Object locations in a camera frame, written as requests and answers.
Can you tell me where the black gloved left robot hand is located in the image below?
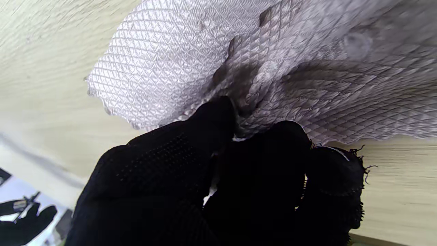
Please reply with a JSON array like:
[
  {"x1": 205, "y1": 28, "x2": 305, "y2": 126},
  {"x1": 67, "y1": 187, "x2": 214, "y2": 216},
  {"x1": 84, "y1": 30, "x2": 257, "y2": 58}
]
[{"x1": 65, "y1": 96, "x2": 378, "y2": 246}]

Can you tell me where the beige wiping cloth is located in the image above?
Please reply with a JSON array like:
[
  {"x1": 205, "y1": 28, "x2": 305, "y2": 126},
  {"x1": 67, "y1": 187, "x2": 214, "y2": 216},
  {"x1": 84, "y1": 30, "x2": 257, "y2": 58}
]
[{"x1": 85, "y1": 0, "x2": 437, "y2": 146}]

